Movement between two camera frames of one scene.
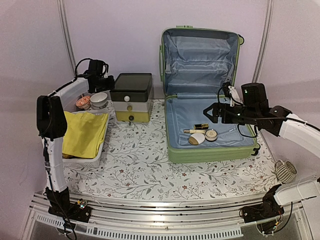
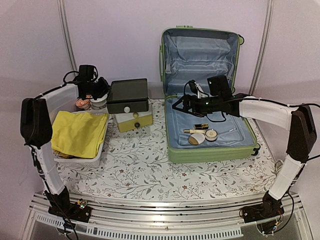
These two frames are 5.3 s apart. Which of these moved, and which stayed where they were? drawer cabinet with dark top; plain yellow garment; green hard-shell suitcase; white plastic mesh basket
Moved: drawer cabinet with dark top
Stayed: green hard-shell suitcase; white plastic mesh basket; plain yellow garment
